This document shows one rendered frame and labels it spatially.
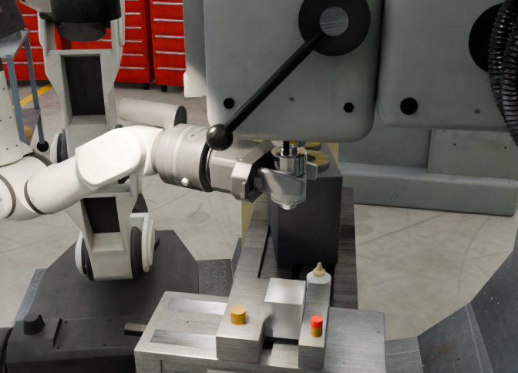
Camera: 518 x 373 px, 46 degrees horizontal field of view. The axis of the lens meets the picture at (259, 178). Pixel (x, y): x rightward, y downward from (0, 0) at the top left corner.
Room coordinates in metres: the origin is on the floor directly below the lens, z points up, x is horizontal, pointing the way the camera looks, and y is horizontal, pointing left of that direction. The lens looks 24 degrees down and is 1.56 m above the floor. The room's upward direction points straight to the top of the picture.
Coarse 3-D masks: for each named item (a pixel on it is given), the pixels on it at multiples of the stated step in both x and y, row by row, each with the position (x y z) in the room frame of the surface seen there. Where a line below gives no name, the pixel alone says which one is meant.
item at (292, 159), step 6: (276, 150) 0.74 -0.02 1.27; (300, 150) 0.74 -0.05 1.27; (306, 150) 0.74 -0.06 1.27; (276, 156) 0.73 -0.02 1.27; (282, 156) 0.72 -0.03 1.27; (288, 156) 0.72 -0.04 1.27; (294, 156) 0.72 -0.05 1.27; (300, 156) 0.72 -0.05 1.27; (306, 156) 0.73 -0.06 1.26; (282, 162) 0.72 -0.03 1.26; (288, 162) 0.72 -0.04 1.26; (294, 162) 0.72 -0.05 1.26; (300, 162) 0.72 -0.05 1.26
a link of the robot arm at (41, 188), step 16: (32, 160) 0.94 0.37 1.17; (16, 176) 0.88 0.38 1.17; (32, 176) 0.88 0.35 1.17; (48, 176) 0.86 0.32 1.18; (64, 176) 0.85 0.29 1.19; (16, 192) 0.86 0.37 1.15; (32, 192) 0.86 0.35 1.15; (48, 192) 0.85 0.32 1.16; (64, 192) 0.85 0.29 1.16; (80, 192) 0.84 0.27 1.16; (16, 208) 0.86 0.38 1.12; (32, 208) 0.87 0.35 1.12; (48, 208) 0.86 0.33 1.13; (64, 208) 0.87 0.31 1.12
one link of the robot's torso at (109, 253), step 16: (96, 192) 1.33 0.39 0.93; (112, 192) 1.33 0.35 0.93; (128, 192) 1.33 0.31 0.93; (80, 208) 1.32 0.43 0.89; (96, 208) 1.37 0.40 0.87; (112, 208) 1.38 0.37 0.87; (128, 208) 1.33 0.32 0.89; (80, 224) 1.33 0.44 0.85; (96, 224) 1.41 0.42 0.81; (112, 224) 1.41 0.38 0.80; (128, 224) 1.43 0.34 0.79; (96, 240) 1.40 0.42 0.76; (112, 240) 1.40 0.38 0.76; (128, 240) 1.40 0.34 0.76; (96, 256) 1.38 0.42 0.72; (112, 256) 1.39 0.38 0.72; (128, 256) 1.40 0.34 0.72; (96, 272) 1.40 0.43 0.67; (112, 272) 1.40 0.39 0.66; (128, 272) 1.41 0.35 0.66
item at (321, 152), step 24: (312, 144) 1.16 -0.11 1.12; (336, 168) 1.07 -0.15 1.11; (312, 192) 1.03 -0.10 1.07; (336, 192) 1.03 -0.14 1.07; (288, 216) 1.03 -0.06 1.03; (312, 216) 1.03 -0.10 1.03; (336, 216) 1.03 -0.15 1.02; (288, 240) 1.03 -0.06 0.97; (312, 240) 1.03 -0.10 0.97; (336, 240) 1.03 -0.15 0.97; (288, 264) 1.03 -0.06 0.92
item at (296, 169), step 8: (272, 160) 0.73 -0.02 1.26; (272, 168) 0.73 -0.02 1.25; (280, 168) 0.72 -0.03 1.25; (288, 168) 0.72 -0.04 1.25; (296, 168) 0.72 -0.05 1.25; (304, 168) 0.73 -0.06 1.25; (296, 176) 0.72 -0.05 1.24; (304, 176) 0.73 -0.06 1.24; (304, 184) 0.73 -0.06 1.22; (304, 192) 0.73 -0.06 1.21; (280, 200) 0.72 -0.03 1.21; (288, 200) 0.72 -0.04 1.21; (296, 200) 0.72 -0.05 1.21
